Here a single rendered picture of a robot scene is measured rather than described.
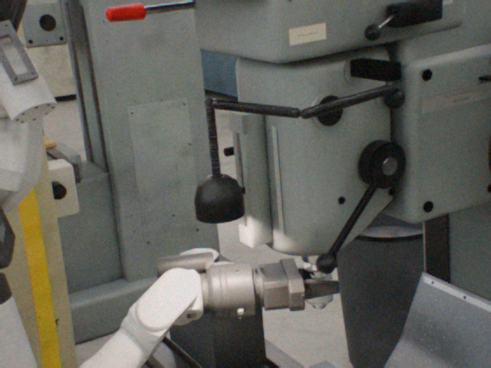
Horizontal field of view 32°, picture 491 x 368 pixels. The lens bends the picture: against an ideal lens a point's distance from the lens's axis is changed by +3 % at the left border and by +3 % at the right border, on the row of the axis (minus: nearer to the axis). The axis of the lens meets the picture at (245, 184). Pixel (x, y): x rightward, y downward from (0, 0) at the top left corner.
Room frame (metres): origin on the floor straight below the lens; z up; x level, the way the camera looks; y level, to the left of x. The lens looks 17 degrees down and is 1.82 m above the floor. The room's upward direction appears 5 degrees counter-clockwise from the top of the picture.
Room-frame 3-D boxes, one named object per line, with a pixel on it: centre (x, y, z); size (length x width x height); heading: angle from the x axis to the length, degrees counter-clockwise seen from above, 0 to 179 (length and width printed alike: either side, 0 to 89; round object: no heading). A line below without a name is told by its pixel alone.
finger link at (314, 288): (1.24, -0.11, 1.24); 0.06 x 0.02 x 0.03; 95
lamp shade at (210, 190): (1.15, 0.04, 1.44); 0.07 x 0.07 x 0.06
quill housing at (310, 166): (1.27, -0.11, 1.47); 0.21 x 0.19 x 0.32; 30
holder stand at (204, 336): (1.63, 0.09, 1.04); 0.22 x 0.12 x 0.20; 29
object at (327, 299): (1.27, -0.11, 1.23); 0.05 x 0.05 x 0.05
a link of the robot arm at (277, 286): (1.27, -0.01, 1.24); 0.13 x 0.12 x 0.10; 5
